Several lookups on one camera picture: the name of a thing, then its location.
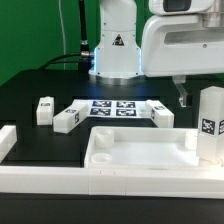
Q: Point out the fiducial marker sheet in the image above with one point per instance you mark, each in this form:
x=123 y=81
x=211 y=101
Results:
x=115 y=109

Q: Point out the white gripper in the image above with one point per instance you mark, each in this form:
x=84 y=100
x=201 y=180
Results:
x=181 y=45

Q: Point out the white desk top panel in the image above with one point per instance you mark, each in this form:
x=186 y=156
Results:
x=144 y=148

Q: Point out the white U-shaped obstacle fence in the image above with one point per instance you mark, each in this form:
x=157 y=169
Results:
x=206 y=182

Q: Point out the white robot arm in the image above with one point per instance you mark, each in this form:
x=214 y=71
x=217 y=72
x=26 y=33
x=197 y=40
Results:
x=117 y=58

